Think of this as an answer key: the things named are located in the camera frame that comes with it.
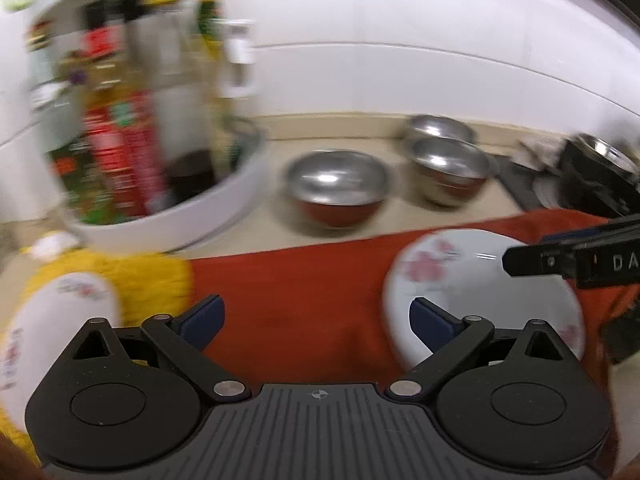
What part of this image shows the white round condiment rack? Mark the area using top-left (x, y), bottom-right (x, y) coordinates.
top-left (20, 0), bottom-right (271, 253)

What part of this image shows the red cloth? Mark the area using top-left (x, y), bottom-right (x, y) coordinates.
top-left (187, 207), bottom-right (640, 480)

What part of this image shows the yellow cloth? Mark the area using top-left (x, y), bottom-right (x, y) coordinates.
top-left (0, 250), bottom-right (193, 466)

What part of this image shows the stainless steel bowl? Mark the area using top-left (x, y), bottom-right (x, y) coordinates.
top-left (284, 149), bottom-right (392, 231)
top-left (402, 136), bottom-right (496, 208)
top-left (404, 114), bottom-right (478, 145)

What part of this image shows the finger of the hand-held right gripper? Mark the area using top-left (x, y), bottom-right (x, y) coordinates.
top-left (502, 241), bottom-right (581, 280)

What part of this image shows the steel pot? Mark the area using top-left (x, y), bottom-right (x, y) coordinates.
top-left (572, 132), bottom-right (640, 181)

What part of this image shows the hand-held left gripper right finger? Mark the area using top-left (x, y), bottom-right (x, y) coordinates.
top-left (386, 297), bottom-right (572, 403)

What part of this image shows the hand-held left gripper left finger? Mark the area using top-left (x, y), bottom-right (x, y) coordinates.
top-left (65, 294), bottom-right (251, 403)

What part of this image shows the white floral plate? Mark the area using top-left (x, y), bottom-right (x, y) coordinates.
top-left (381, 228), bottom-right (587, 368)
top-left (0, 272), bottom-right (123, 436)

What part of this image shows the yellow cap sauce bottle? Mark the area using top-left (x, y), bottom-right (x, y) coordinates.
top-left (142, 0), bottom-right (193, 96)

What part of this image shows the black stove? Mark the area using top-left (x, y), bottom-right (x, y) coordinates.
top-left (497, 135), bottom-right (640, 218)

